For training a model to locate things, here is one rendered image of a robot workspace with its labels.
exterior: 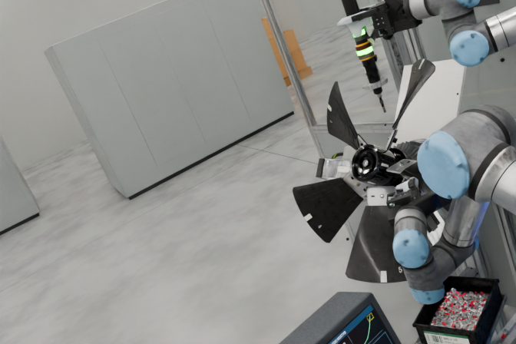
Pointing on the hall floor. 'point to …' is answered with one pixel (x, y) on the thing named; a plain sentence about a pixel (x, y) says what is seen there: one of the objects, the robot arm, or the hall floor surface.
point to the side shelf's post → (507, 231)
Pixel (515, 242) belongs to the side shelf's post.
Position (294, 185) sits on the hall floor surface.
